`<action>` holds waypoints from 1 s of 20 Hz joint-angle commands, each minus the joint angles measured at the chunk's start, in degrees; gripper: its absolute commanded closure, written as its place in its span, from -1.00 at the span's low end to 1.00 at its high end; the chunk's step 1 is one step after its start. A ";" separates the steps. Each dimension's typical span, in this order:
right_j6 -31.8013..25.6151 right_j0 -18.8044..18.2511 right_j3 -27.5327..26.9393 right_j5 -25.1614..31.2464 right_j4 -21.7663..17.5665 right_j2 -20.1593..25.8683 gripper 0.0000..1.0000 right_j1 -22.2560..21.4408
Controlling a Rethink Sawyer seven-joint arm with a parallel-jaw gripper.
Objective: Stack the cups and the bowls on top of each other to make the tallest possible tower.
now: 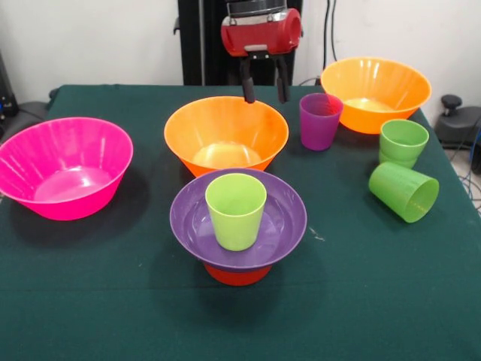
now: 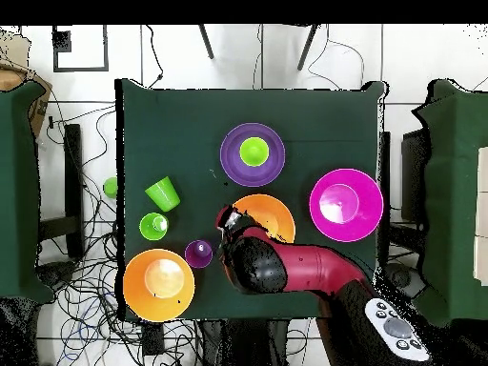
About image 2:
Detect large orange plastic bowl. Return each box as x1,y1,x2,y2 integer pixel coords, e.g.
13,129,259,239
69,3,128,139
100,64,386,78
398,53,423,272
122,248,196,324
232,193,297,244

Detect purple plastic bowl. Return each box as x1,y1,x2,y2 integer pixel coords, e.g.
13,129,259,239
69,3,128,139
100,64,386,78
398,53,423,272
219,122,286,189

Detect green plastic cup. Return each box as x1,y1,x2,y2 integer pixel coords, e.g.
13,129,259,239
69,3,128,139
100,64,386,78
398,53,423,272
138,212,170,242
238,136,271,168
144,175,181,214

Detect small green plastic bowl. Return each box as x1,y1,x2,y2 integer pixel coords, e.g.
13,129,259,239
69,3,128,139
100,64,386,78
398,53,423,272
103,176,118,200

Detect large pink plastic bowl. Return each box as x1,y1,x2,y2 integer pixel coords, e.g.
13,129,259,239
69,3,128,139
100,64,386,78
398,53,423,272
309,168,385,244

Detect purple plastic cup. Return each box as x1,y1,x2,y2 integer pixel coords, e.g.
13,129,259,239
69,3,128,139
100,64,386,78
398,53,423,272
184,239,214,270

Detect dark green table cloth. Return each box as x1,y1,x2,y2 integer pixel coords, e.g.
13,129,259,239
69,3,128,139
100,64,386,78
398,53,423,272
114,78,390,321

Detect black floor power box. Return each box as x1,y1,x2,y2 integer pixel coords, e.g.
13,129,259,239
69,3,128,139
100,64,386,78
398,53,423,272
141,321,166,356

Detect black stand bar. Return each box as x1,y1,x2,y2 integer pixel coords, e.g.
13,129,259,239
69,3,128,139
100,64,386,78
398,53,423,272
376,131,392,264
37,123,86,260

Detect black tripod leg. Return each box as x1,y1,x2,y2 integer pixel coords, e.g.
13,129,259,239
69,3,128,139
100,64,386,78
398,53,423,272
296,24,322,72
197,24,215,61

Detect grey round stand base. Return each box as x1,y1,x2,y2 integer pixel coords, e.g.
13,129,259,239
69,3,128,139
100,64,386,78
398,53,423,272
384,261,426,300

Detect black equipment box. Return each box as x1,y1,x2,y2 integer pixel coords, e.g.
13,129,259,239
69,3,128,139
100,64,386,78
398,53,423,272
399,128,429,223

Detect green side table cloth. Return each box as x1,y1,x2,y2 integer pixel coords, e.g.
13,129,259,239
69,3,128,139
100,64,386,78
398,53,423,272
410,78,488,329
0,81,56,306

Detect brown cardboard box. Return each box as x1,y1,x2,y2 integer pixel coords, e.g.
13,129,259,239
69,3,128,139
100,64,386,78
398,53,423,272
0,30,53,138

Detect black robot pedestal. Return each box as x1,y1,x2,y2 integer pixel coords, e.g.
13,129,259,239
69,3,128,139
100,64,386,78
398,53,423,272
197,318,291,366

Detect tangle of floor cables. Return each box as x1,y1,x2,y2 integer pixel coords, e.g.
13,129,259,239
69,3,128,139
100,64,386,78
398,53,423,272
35,102,131,366

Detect thin black cable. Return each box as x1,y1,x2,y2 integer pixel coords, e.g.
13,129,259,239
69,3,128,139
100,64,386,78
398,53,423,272
306,24,366,92
143,24,165,90

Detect black square floor frame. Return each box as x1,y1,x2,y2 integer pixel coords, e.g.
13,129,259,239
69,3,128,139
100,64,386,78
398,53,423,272
51,24,110,73

